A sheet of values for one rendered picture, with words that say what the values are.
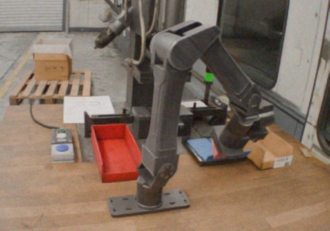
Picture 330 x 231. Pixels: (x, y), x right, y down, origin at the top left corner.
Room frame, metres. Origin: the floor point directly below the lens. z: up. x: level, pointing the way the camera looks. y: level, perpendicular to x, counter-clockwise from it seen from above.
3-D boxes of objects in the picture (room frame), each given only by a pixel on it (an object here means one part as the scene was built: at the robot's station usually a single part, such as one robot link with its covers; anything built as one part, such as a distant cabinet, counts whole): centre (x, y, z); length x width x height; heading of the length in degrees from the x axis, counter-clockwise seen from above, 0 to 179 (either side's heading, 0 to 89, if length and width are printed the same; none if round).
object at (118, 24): (1.27, 0.23, 1.25); 0.19 x 0.07 x 0.19; 110
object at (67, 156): (0.80, 0.30, 0.90); 0.07 x 0.07 x 0.06; 20
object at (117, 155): (0.83, 0.14, 0.93); 0.25 x 0.12 x 0.06; 20
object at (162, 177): (0.63, 0.01, 1.00); 0.09 x 0.06 x 0.06; 30
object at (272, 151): (0.97, -0.33, 0.93); 0.25 x 0.13 x 0.08; 20
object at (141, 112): (1.05, 0.01, 0.98); 0.20 x 0.10 x 0.01; 110
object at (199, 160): (0.93, -0.17, 0.91); 0.17 x 0.16 x 0.02; 110
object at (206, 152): (0.89, -0.14, 0.93); 0.15 x 0.07 x 0.03; 22
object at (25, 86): (3.91, 1.54, 0.07); 1.20 x 1.00 x 0.14; 14
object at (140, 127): (1.05, 0.01, 0.94); 0.20 x 0.10 x 0.07; 110
